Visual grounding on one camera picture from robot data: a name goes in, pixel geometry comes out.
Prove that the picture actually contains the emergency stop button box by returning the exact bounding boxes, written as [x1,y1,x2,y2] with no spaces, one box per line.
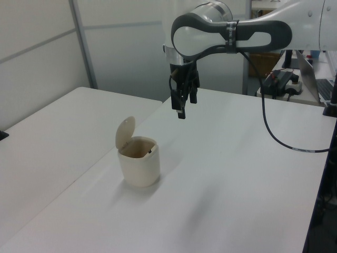
[285,74,304,96]

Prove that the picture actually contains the black monitor stand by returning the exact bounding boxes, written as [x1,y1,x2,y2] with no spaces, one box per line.
[281,50,294,69]

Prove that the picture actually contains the black cable strap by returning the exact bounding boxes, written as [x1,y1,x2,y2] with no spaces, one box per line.
[225,19,240,54]

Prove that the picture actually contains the silver laptop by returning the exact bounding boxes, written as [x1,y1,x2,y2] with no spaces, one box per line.
[295,49,337,104]

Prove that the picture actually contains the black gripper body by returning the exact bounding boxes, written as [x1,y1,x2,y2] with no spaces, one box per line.
[168,61,200,92]

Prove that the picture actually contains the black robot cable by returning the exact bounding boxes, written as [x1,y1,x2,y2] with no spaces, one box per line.
[168,44,331,153]

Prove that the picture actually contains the small cream lidded trash can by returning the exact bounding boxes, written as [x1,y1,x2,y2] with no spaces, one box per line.
[115,115,161,188]

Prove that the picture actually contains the black electronics box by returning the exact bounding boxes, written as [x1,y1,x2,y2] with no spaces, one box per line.
[262,70,294,94]

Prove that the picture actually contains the brown cardboard box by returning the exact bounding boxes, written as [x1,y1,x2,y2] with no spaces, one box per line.
[249,52,281,78]

